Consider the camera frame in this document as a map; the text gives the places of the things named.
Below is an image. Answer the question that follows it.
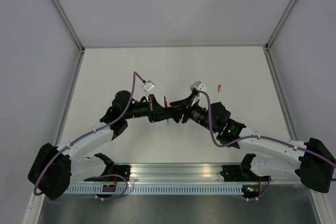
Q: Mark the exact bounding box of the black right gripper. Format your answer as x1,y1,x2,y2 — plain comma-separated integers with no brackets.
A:
163,93,217,133

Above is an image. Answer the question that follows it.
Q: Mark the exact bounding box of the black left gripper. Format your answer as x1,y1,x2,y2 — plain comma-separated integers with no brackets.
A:
123,94,170,123

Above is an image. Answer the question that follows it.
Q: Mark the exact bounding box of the red thin pen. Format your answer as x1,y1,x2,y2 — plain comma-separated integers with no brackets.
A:
163,95,169,125

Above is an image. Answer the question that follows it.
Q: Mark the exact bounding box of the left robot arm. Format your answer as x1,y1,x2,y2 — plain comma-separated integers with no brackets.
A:
28,90,180,200

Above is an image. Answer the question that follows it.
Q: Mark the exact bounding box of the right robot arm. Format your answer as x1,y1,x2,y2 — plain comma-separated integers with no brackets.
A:
168,90,335,193

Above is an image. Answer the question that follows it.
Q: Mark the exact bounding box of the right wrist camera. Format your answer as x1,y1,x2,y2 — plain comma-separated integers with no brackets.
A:
190,81,207,106

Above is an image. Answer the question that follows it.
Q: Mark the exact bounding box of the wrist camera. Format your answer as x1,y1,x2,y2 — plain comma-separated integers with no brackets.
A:
142,80,155,101
190,81,207,106

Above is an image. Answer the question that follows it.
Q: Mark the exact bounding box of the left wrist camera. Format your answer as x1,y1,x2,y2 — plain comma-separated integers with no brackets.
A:
142,80,155,101

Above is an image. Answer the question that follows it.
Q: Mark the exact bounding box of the aluminium front rail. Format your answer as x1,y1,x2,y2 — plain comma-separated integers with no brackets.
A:
70,163,302,184

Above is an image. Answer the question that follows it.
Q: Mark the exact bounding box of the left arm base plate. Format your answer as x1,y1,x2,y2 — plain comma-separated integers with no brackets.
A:
103,165,131,183

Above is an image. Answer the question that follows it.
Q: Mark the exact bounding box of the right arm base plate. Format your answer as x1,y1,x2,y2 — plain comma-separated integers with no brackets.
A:
220,165,269,182

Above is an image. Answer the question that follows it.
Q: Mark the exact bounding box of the white slotted cable duct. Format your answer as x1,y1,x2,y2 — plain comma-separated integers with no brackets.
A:
65,183,244,195

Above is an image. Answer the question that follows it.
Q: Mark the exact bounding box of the left side table rail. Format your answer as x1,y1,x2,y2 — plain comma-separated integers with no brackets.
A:
51,49,85,146

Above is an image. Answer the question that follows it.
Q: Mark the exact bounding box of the table rail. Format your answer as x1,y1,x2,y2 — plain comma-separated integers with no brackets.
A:
51,49,85,146
263,46,298,141

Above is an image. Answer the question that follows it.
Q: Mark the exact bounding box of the right side table rail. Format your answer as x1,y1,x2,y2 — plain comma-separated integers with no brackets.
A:
263,46,298,141

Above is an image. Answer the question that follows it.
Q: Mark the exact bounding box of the left frame post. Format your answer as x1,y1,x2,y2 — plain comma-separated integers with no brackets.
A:
50,0,85,53

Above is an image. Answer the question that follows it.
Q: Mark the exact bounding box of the frame post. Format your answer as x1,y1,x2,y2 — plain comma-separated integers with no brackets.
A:
50,0,85,53
265,0,298,51

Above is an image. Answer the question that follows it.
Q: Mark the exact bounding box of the right frame post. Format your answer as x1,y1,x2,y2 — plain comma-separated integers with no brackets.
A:
265,0,298,51

